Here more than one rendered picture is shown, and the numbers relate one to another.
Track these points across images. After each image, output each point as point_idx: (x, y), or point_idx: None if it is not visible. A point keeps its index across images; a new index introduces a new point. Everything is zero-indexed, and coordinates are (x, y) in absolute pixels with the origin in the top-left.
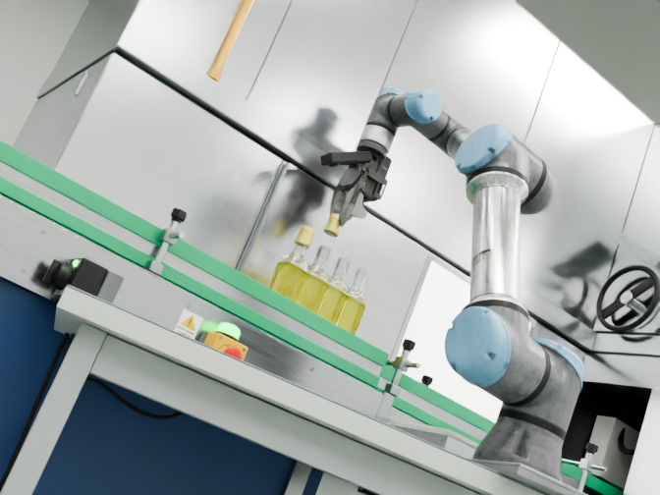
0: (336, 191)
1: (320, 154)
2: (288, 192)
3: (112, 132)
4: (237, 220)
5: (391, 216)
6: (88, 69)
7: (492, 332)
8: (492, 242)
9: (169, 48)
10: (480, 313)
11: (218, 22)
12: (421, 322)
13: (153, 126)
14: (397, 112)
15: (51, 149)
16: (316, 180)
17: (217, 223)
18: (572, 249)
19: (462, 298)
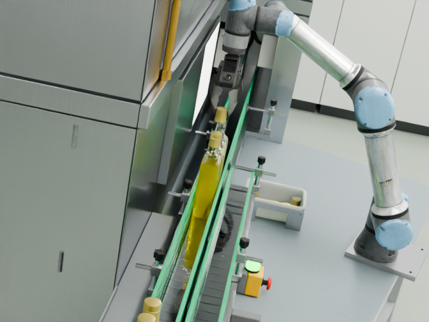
0: (212, 85)
1: (188, 52)
2: (181, 98)
3: (136, 177)
4: (161, 140)
5: (198, 43)
6: (73, 119)
7: (411, 235)
8: (392, 174)
9: (151, 86)
10: (403, 226)
11: (165, 30)
12: (199, 85)
13: (145, 145)
14: (265, 30)
15: (82, 205)
16: (188, 73)
17: (156, 155)
18: None
19: (208, 48)
